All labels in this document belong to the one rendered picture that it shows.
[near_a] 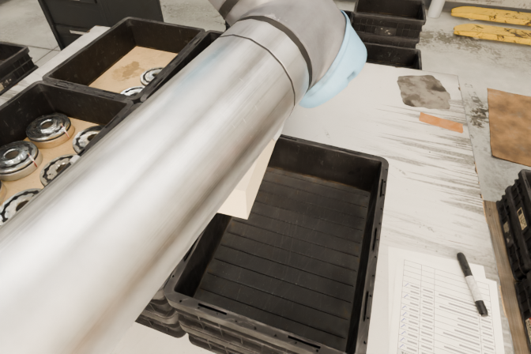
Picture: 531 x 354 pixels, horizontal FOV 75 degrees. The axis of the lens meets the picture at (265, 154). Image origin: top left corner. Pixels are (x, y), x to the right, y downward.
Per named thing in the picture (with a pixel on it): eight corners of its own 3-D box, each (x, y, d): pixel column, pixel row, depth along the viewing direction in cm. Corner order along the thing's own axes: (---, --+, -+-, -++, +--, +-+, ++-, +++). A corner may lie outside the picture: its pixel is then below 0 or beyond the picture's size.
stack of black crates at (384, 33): (403, 65, 242) (423, 0, 209) (403, 90, 221) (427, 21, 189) (345, 58, 249) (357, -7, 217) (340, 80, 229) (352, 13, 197)
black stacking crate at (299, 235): (347, 389, 53) (362, 370, 45) (175, 324, 60) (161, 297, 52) (375, 194, 79) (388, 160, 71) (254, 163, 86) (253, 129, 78)
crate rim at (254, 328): (360, 376, 46) (364, 371, 44) (162, 303, 53) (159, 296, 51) (386, 166, 72) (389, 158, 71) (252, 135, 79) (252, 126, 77)
